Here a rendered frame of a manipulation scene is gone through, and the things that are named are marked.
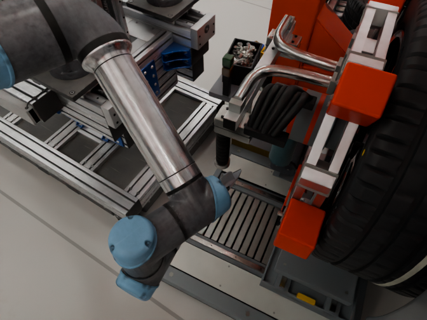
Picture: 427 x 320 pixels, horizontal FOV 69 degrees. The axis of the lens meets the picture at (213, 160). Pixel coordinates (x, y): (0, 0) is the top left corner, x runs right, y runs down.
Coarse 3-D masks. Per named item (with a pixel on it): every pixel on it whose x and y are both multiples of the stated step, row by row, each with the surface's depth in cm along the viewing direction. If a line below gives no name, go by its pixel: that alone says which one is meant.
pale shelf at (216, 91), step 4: (220, 76) 153; (220, 80) 151; (216, 84) 150; (220, 84) 150; (232, 84) 150; (212, 88) 148; (216, 88) 148; (220, 88) 148; (232, 88) 148; (236, 88) 148; (212, 92) 147; (216, 92) 147; (220, 92) 147; (232, 92) 147; (212, 96) 148; (216, 96) 147; (220, 96) 146; (232, 96) 145; (224, 100) 147; (228, 100) 146
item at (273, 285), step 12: (276, 252) 134; (264, 276) 128; (276, 276) 128; (276, 288) 124; (288, 288) 125; (300, 288) 125; (300, 300) 122; (312, 300) 119; (324, 300) 122; (324, 312) 120; (336, 312) 118; (348, 312) 120
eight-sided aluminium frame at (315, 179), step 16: (368, 16) 63; (384, 16) 64; (368, 32) 84; (384, 32) 59; (352, 48) 57; (384, 48) 57; (368, 64) 54; (384, 64) 54; (320, 128) 57; (352, 128) 56; (320, 144) 58; (304, 160) 103; (320, 160) 60; (336, 160) 57; (304, 176) 59; (320, 176) 58; (336, 176) 57; (304, 192) 98; (320, 192) 60
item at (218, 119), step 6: (222, 108) 71; (228, 108) 71; (216, 114) 70; (222, 114) 70; (246, 114) 70; (216, 120) 70; (222, 120) 69; (246, 120) 69; (216, 126) 72; (222, 126) 71; (240, 126) 68; (216, 132) 73; (222, 132) 72; (228, 132) 71; (234, 132) 70; (240, 132) 69; (234, 138) 72; (240, 138) 71; (246, 138) 70
